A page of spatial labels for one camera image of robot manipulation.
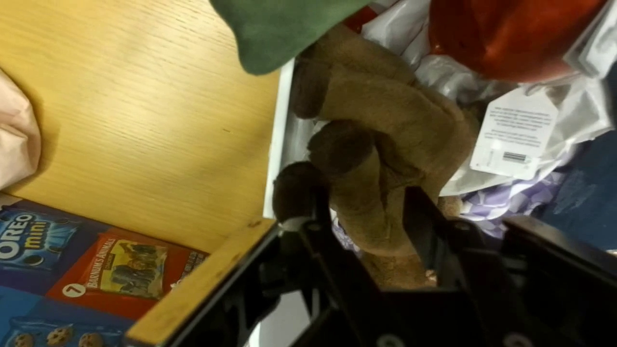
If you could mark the white plastic bin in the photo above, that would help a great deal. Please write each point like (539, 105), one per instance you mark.
(277, 128)

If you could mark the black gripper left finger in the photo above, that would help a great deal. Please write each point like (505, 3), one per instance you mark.
(320, 290)

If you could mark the brown moose plush toy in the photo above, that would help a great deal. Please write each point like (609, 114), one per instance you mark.
(385, 103)

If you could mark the blue snack variety box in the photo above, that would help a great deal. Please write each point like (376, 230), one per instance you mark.
(77, 271)

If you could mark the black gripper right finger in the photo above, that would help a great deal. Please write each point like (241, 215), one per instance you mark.
(512, 290)

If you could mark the navy blue cloth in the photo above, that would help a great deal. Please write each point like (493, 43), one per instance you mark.
(590, 194)

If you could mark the purple patterned cloth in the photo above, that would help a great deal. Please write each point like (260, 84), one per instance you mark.
(512, 199)

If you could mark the peach shirt orange print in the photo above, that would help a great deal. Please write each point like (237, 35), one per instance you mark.
(15, 136)

